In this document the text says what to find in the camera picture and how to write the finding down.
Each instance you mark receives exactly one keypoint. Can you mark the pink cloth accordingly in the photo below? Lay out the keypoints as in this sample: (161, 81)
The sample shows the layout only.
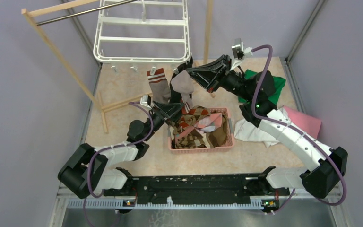
(308, 124)

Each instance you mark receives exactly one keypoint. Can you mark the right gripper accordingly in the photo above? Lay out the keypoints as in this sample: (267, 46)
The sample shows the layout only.
(209, 76)

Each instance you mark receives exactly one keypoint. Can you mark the metal rack rod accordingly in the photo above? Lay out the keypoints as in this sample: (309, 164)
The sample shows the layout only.
(85, 12)

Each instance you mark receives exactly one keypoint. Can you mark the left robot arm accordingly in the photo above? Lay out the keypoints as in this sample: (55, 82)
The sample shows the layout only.
(87, 172)

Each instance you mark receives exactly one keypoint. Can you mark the green cloth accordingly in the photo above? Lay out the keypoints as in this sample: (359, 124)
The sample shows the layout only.
(277, 86)

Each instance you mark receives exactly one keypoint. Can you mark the white clip hanger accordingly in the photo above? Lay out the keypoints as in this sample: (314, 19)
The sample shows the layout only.
(148, 32)

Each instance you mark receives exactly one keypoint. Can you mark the pink plastic basket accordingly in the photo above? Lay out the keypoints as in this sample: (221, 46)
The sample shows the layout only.
(217, 114)

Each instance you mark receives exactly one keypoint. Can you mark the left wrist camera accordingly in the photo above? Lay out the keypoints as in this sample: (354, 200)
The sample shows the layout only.
(146, 101)

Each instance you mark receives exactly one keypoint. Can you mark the white cloth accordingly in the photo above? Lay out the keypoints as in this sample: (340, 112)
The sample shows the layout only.
(246, 131)

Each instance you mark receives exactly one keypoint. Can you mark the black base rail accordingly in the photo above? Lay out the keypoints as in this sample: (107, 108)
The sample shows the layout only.
(223, 189)

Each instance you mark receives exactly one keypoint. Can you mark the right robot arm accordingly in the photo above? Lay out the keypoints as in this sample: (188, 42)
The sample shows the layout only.
(324, 166)

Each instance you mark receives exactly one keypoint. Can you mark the wooden drying rack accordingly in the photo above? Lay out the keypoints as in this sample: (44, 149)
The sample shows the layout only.
(67, 5)

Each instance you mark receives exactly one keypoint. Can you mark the brown striped sock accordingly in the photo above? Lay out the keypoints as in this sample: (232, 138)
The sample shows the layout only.
(214, 136)

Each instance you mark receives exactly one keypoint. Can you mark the grey orange striped sock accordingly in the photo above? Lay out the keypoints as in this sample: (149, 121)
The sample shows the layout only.
(159, 86)

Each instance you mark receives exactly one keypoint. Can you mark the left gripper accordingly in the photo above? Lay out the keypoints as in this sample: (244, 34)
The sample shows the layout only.
(171, 111)

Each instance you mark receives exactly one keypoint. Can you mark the black sock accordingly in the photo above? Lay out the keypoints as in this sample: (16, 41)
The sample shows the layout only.
(175, 85)
(189, 63)

